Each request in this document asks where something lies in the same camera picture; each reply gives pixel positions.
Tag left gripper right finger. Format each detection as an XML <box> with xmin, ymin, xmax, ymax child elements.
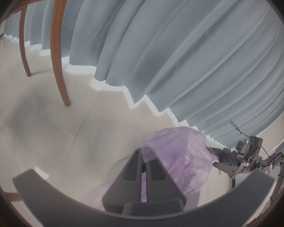
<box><xmin>145</xmin><ymin>159</ymin><xmax>187</xmax><ymax>211</ymax></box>

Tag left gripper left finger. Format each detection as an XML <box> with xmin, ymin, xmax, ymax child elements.
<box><xmin>102</xmin><ymin>148</ymin><xmax>143</xmax><ymax>213</ymax></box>

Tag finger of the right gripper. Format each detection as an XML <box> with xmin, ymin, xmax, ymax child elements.
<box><xmin>213</xmin><ymin>162</ymin><xmax>239</xmax><ymax>177</ymax></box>
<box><xmin>212</xmin><ymin>147</ymin><xmax>231</xmax><ymax>159</ymax></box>

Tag purple plastic bag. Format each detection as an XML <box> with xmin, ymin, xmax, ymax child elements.
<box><xmin>82</xmin><ymin>126</ymin><xmax>219</xmax><ymax>210</ymax></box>

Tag pale blue curtain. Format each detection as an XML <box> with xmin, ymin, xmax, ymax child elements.
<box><xmin>3</xmin><ymin>0</ymin><xmax>284</xmax><ymax>148</ymax></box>

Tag wooden chair white cushions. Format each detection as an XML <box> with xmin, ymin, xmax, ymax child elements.
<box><xmin>0</xmin><ymin>0</ymin><xmax>71</xmax><ymax>201</ymax></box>

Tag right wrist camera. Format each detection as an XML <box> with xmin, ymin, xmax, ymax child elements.
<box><xmin>236</xmin><ymin>140</ymin><xmax>250</xmax><ymax>154</ymax></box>

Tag black cable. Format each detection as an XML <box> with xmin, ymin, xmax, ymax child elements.
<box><xmin>230</xmin><ymin>121</ymin><xmax>250</xmax><ymax>141</ymax></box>

